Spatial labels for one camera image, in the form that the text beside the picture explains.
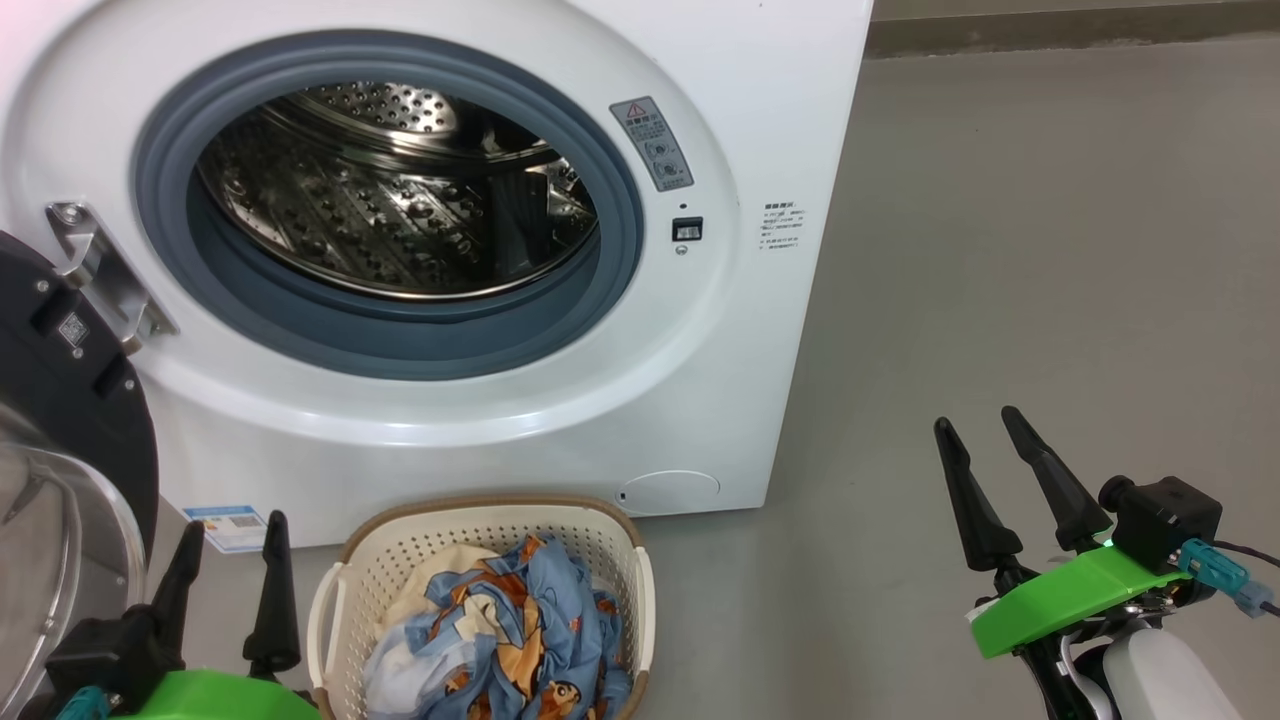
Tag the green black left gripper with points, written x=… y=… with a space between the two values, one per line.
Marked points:
x=210 y=700

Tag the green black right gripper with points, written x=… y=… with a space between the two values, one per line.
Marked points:
x=1080 y=590

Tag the blue and cream bear-print garment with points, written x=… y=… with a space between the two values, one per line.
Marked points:
x=440 y=568

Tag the round black glass washer door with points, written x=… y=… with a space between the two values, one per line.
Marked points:
x=60 y=400

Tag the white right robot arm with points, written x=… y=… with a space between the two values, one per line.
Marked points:
x=1160 y=670

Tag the white front-load washing machine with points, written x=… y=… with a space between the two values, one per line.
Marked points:
x=760 y=350

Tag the chrome door hinge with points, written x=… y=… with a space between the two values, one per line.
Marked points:
x=105 y=275

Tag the black door latch socket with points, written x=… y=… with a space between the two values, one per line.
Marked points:
x=687 y=229

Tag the blue energy label sticker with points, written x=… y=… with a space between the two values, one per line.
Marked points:
x=226 y=528

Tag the cream perforated laundry basket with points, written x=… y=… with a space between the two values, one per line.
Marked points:
x=345 y=600

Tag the round white filter cover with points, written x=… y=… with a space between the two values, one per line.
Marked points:
x=668 y=493

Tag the small printed text label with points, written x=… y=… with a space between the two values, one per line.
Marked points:
x=783 y=225

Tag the perforated stainless steel drum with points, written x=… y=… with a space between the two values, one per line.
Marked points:
x=350 y=220

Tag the grey warning sticker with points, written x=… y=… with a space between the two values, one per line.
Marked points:
x=652 y=145

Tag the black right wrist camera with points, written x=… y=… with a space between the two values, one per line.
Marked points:
x=1165 y=520

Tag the teal left camera connector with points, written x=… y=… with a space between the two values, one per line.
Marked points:
x=82 y=705

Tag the teal camera connector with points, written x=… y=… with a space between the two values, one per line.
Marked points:
x=1215 y=572
x=82 y=705

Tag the teal right camera connector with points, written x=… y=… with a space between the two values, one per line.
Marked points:
x=1215 y=572

